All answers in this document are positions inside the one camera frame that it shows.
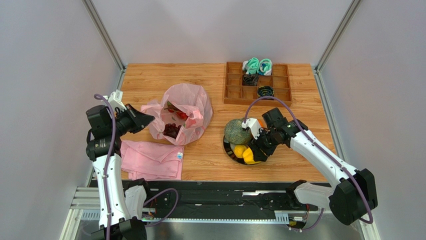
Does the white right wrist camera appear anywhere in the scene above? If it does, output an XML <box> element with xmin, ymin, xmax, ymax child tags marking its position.
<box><xmin>241</xmin><ymin>118</ymin><xmax>263</xmax><ymax>140</ymax></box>

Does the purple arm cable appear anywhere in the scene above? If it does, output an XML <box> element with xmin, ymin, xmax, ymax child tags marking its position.
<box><xmin>93</xmin><ymin>93</ymin><xmax>179</xmax><ymax>240</ymax></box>
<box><xmin>243</xmin><ymin>96</ymin><xmax>374</xmax><ymax>232</ymax></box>

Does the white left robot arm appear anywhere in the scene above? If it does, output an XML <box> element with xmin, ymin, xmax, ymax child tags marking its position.
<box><xmin>86</xmin><ymin>104</ymin><xmax>155</xmax><ymax>240</ymax></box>

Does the fake orange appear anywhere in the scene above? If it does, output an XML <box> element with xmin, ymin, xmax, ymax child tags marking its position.
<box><xmin>257</xmin><ymin>119</ymin><xmax>267</xmax><ymax>129</ymax></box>

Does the wooden compartment tray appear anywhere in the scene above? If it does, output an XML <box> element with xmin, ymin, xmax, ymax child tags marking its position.
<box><xmin>223</xmin><ymin>62</ymin><xmax>293</xmax><ymax>107</ymax></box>

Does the pink folded cloth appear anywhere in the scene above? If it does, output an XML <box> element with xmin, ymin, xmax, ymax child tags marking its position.
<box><xmin>121</xmin><ymin>140</ymin><xmax>185</xmax><ymax>181</ymax></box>

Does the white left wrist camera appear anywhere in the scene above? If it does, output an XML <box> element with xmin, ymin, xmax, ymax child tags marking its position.
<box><xmin>105</xmin><ymin>89</ymin><xmax>126</xmax><ymax>114</ymax></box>

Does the fake dark grapes bunch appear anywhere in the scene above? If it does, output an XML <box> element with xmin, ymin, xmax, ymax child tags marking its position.
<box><xmin>162</xmin><ymin>123</ymin><xmax>182</xmax><ymax>139</ymax></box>

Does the dark blue yellow rolled sock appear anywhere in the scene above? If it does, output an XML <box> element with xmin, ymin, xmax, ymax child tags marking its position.
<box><xmin>257</xmin><ymin>85</ymin><xmax>275</xmax><ymax>98</ymax></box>

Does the fake yellow bell pepper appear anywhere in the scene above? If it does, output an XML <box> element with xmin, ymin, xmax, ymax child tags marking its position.
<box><xmin>242</xmin><ymin>148</ymin><xmax>261</xmax><ymax>165</ymax></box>

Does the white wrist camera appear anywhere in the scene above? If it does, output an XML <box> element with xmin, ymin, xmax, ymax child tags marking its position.
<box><xmin>105</xmin><ymin>89</ymin><xmax>126</xmax><ymax>114</ymax></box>
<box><xmin>241</xmin><ymin>118</ymin><xmax>263</xmax><ymax>140</ymax></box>

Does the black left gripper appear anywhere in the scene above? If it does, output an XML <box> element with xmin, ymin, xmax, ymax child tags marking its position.
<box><xmin>108</xmin><ymin>104</ymin><xmax>154</xmax><ymax>138</ymax></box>

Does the teal white rolled sock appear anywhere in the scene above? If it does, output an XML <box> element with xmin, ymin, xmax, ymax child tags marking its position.
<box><xmin>242</xmin><ymin>57</ymin><xmax>260</xmax><ymax>75</ymax></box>

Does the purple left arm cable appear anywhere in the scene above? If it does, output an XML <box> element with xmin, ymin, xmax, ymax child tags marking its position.
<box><xmin>93</xmin><ymin>93</ymin><xmax>179</xmax><ymax>240</ymax></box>

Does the black patterned rolled sock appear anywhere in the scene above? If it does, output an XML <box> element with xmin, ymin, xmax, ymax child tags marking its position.
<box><xmin>242</xmin><ymin>74</ymin><xmax>259</xmax><ymax>87</ymax></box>

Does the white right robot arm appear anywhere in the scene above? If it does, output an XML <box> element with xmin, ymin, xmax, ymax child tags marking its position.
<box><xmin>241</xmin><ymin>108</ymin><xmax>378</xmax><ymax>226</ymax></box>

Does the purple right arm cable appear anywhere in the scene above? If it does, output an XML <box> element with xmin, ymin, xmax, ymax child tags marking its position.
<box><xmin>243</xmin><ymin>96</ymin><xmax>374</xmax><ymax>232</ymax></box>

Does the fake yellow lemon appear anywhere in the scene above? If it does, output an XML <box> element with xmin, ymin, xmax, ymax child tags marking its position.
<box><xmin>233</xmin><ymin>145</ymin><xmax>247</xmax><ymax>159</ymax></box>

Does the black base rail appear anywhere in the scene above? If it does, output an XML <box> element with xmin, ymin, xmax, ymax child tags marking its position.
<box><xmin>143</xmin><ymin>181</ymin><xmax>320</xmax><ymax>220</ymax></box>

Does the pink plastic bag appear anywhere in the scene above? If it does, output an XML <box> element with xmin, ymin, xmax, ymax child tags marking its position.
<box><xmin>140</xmin><ymin>83</ymin><xmax>213</xmax><ymax>146</ymax></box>

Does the fake green netted melon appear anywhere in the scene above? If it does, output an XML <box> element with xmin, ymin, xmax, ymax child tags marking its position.
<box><xmin>224</xmin><ymin>118</ymin><xmax>252</xmax><ymax>145</ymax></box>

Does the black rimmed plate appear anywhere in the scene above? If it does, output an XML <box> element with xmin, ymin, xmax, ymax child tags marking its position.
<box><xmin>222</xmin><ymin>137</ymin><xmax>252</xmax><ymax>166</ymax></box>

